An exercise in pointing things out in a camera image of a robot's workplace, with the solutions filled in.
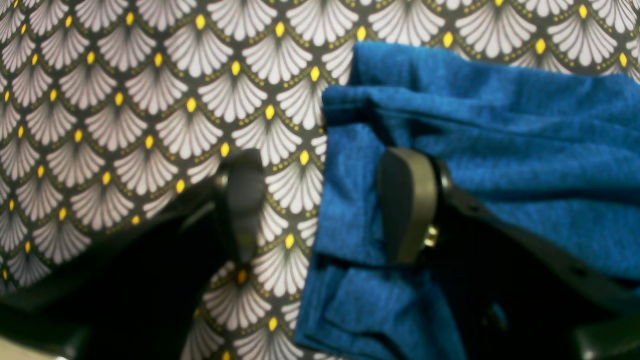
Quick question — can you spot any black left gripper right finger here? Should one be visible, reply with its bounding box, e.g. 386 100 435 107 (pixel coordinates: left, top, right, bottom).
377 147 640 360

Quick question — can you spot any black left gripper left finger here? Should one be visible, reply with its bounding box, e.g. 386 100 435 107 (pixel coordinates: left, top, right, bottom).
1 149 266 360

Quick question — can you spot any blue long-sleeve T-shirt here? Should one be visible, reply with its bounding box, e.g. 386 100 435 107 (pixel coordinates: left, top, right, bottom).
294 42 639 360

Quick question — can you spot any fan-patterned tablecloth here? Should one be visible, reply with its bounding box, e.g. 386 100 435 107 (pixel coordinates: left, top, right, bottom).
1 0 639 360

